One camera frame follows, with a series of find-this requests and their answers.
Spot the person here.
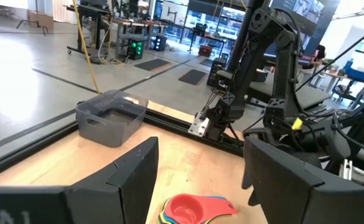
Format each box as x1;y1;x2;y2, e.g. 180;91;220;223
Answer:
302;44;326;71

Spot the red measuring cup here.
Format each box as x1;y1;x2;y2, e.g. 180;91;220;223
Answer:
164;193;238;224

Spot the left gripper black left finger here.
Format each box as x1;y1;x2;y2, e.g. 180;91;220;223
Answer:
63;136;159;224

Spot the computer with green lights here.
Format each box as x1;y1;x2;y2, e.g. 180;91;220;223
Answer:
127;39;145;61

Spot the silver mounting bracket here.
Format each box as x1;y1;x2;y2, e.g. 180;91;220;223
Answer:
187;111;210;138

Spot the yellow hanging cable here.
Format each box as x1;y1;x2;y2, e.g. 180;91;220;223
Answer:
72;0;102;95

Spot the yellow cable tag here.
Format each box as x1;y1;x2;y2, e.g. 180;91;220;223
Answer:
291;117;304;131

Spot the black desk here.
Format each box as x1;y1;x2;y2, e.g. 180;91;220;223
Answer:
65;4;114;57

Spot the thin black cable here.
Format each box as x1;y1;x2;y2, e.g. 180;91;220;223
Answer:
295;24;364;93

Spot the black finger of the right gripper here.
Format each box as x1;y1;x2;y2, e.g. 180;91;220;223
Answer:
241;174;261;207

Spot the black floor mat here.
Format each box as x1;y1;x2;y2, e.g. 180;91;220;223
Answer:
134;58;172;72
178;68;208;86

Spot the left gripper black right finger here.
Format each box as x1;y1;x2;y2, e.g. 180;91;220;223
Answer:
242;136;364;224

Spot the grey translucent plastic basket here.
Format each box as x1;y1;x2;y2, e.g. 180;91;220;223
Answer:
75;89;149;148

